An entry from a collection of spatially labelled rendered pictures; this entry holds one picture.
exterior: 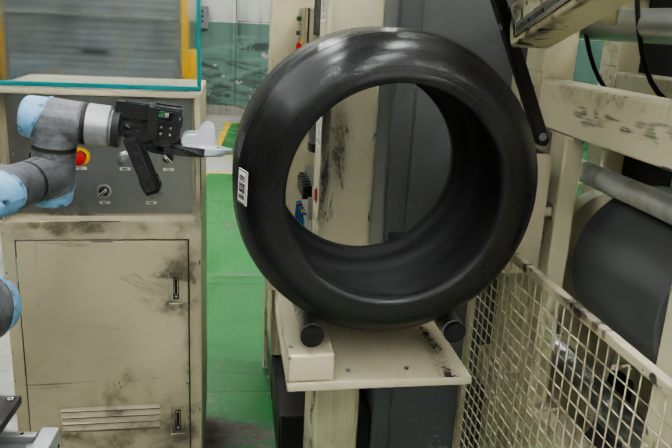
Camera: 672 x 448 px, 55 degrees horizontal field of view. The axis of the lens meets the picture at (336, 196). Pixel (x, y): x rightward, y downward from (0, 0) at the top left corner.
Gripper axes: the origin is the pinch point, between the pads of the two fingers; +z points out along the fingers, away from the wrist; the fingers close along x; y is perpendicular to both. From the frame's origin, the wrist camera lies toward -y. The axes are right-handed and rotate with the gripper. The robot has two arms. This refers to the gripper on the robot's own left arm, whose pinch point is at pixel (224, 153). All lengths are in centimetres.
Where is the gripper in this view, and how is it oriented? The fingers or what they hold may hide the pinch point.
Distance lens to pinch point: 122.8
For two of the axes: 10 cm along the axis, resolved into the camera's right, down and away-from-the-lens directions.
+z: 9.7, 1.2, 1.9
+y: 1.7, -9.6, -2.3
